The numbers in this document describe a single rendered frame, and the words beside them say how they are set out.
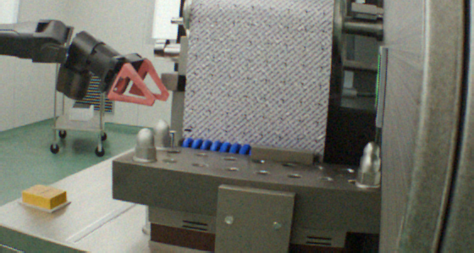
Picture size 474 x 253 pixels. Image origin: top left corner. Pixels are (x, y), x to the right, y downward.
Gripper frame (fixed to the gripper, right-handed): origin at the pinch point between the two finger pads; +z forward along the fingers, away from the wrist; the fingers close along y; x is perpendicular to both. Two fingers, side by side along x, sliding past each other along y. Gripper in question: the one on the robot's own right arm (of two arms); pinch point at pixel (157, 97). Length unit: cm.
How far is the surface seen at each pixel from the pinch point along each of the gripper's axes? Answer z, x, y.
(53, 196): -5.9, -22.3, 12.1
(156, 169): 10.4, -2.2, 18.7
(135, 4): -254, -110, -545
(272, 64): 13.5, 14.4, -2.2
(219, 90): 8.4, 6.3, -1.6
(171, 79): -1.8, 1.5, -8.3
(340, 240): 37.2, 2.9, 16.7
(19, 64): -310, -212, -427
